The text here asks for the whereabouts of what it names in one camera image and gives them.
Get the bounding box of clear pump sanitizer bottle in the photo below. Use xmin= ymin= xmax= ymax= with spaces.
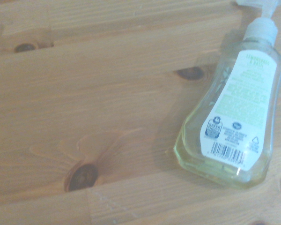
xmin=173 ymin=0 xmax=281 ymax=191

